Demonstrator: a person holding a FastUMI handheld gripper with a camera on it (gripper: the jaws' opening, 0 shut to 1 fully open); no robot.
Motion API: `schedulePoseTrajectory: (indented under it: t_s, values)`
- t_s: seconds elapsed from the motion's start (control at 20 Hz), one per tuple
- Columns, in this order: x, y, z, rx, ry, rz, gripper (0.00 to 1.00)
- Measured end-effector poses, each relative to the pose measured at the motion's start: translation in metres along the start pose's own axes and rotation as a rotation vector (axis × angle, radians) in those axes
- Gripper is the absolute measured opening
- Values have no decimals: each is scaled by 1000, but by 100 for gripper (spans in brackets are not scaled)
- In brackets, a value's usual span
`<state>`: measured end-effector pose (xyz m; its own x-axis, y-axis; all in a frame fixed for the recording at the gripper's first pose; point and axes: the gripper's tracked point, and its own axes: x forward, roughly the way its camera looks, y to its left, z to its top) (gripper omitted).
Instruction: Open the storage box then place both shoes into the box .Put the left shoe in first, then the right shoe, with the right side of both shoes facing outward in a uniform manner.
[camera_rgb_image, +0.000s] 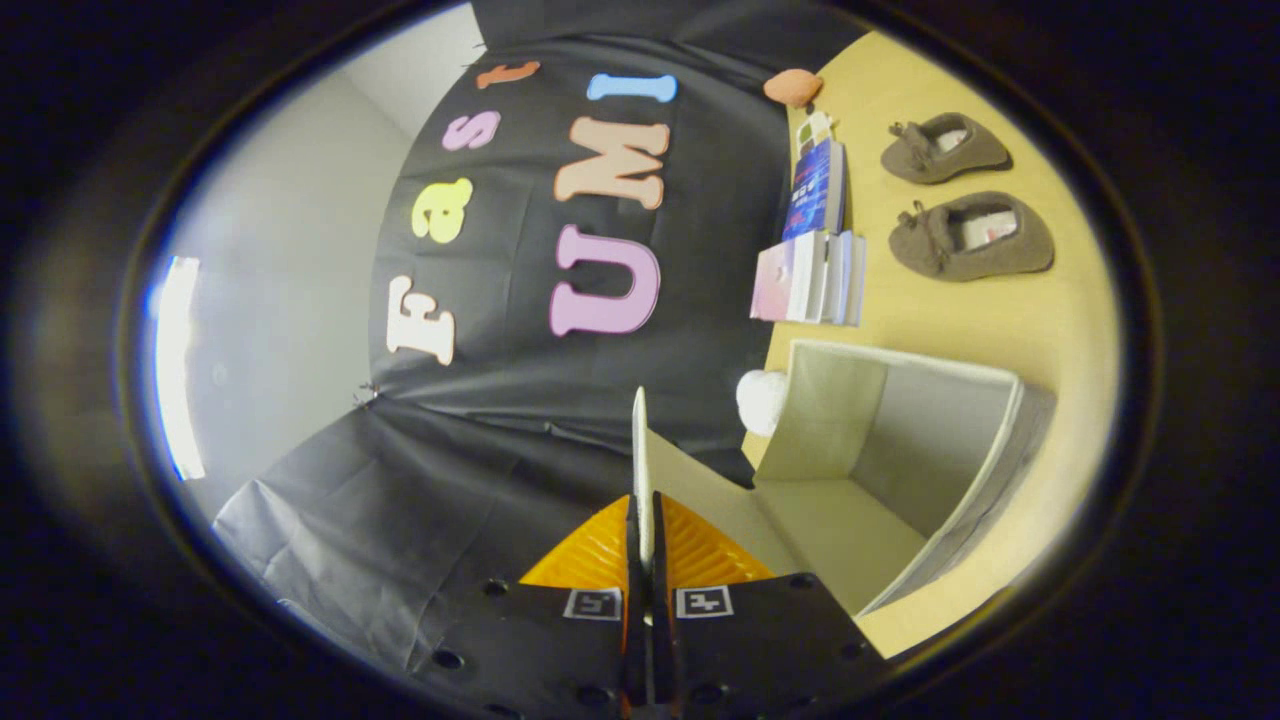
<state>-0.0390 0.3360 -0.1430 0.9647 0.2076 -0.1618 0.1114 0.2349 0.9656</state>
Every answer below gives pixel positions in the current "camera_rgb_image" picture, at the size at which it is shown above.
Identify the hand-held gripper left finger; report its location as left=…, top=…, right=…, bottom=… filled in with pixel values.
left=410, top=493, right=647, bottom=720

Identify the grey fabric storage box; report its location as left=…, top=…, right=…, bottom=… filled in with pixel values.
left=631, top=339, right=1058, bottom=618

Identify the orange plush toy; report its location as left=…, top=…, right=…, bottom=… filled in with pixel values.
left=763, top=68, right=825, bottom=108

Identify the white plush ball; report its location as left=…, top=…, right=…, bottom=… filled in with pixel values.
left=736, top=369, right=791, bottom=439

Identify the pink book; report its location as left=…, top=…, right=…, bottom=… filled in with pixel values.
left=750, top=238, right=803, bottom=322

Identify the small green white card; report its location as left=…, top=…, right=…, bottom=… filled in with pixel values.
left=796, top=110, right=837, bottom=157

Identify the pale blue book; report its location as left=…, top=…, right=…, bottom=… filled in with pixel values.
left=828, top=231, right=868, bottom=328

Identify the black backdrop cloth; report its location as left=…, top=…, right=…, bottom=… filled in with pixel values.
left=212, top=0, right=873, bottom=693

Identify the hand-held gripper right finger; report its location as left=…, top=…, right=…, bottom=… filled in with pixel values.
left=648, top=490, right=887, bottom=720

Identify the brown fabric shoe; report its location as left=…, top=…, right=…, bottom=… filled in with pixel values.
left=888, top=191, right=1056, bottom=283
left=880, top=112, right=1013, bottom=186

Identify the white book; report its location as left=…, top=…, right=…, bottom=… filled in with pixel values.
left=786, top=230, right=833, bottom=324

